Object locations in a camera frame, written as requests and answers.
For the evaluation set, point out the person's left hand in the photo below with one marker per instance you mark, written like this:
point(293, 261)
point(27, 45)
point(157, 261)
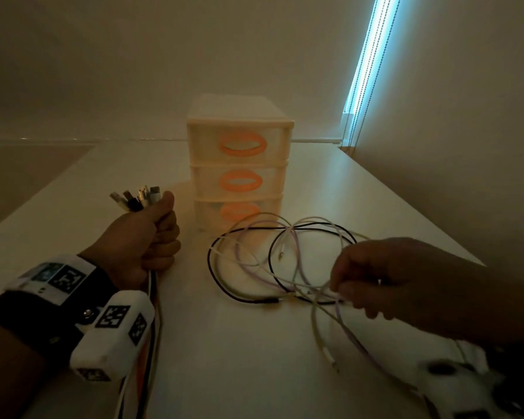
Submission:
point(131, 248)

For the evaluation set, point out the person's right hand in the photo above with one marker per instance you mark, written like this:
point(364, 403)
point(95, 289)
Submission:
point(419, 283)

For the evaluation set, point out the person's left forearm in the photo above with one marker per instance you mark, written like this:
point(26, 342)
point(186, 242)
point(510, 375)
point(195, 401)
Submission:
point(8, 379)

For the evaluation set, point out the bright narrow window strip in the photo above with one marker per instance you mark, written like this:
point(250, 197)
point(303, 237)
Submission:
point(369, 47)

